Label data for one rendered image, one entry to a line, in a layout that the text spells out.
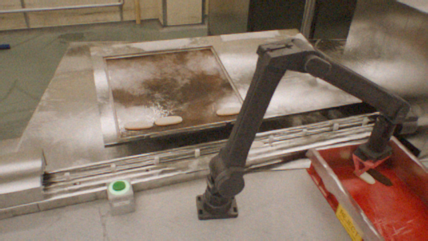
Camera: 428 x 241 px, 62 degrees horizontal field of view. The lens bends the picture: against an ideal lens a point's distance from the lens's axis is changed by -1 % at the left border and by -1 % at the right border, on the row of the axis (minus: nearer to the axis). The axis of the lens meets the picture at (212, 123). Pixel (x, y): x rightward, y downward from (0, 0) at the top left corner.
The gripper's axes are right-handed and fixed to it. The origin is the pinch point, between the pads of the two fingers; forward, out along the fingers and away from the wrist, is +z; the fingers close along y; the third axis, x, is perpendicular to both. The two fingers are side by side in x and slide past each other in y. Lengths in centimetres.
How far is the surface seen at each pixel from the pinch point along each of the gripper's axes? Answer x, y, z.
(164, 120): 54, -45, 0
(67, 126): 81, -73, 11
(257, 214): 7.8, -38.9, 7.4
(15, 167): 54, -94, 2
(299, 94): 42.6, 12.1, -3.2
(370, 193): -6.0, -2.9, 4.6
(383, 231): -17.3, -12.8, 4.9
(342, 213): -7.6, -21.0, 1.8
